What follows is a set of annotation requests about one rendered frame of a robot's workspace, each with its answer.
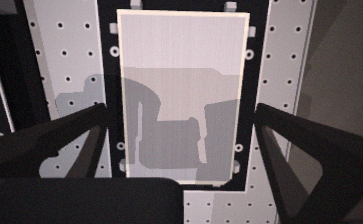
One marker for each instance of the white well plate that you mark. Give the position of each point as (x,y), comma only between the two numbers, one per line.
(182,13)

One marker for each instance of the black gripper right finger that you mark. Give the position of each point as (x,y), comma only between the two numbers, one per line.
(337,198)

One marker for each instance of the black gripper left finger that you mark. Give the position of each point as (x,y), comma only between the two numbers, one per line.
(22,152)

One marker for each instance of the grey perforated base plate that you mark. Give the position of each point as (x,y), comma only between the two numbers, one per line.
(64,34)

